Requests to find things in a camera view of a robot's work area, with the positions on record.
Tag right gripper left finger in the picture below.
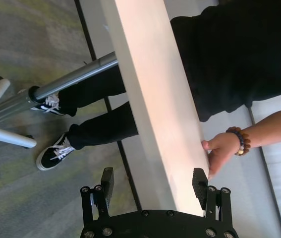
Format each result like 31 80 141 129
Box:
80 167 115 224

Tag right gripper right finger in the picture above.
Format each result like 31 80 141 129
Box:
191 168 232 222

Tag white rolling pedestal table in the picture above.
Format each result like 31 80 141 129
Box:
0 0 210 218

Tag person left forearm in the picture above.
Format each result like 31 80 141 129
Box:
239 91 281 156

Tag person left hand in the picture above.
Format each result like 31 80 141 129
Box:
201 132 240 181

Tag black trousers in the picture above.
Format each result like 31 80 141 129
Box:
58 65 140 151

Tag person left black sneaker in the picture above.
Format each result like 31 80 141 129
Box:
35 132 75 172

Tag person black sneaker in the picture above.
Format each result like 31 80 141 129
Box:
35 132 75 172
30 93 66 117

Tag person right black sneaker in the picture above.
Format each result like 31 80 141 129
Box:
30 93 66 117

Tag person in black clothes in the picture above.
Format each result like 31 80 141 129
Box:
169 0 281 122

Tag dark blue bead bracelet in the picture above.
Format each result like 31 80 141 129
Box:
231 130 246 156

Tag brown wooden bead bracelet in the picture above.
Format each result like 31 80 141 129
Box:
225 126 252 156

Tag black wall baseboard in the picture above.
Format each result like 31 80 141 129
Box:
74 0 142 214

